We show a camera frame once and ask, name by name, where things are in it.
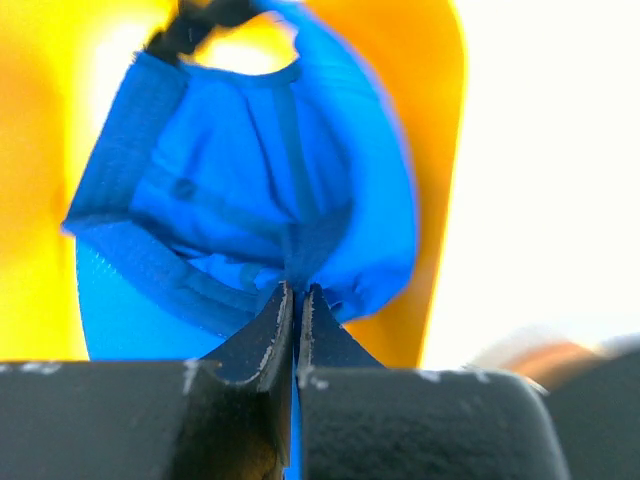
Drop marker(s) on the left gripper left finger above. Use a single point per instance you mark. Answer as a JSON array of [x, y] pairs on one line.
[[150, 410]]

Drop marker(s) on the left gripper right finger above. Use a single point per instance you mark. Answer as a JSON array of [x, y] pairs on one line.
[[425, 420]]

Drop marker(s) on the blue hat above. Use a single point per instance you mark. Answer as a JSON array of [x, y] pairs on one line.
[[248, 195]]

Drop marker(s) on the yellow plastic basket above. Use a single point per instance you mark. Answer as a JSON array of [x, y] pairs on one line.
[[60, 64]]

